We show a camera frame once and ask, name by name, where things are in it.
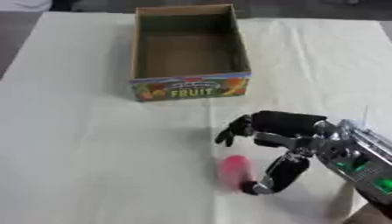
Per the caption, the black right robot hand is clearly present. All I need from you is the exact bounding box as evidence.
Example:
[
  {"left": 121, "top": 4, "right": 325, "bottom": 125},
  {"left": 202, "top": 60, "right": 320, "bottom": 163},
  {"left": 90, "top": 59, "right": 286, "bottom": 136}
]
[{"left": 214, "top": 109, "right": 334, "bottom": 196}]

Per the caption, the open cardboard box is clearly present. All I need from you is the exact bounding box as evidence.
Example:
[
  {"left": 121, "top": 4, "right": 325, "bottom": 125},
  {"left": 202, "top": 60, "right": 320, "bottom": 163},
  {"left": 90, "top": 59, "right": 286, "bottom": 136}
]
[{"left": 127, "top": 3, "right": 253, "bottom": 102}]

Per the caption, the pink cylinder block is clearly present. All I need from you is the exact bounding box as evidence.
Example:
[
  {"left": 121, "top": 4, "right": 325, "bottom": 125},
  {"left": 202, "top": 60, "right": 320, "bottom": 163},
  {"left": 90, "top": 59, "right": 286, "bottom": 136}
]
[{"left": 217, "top": 154, "right": 256, "bottom": 193}]

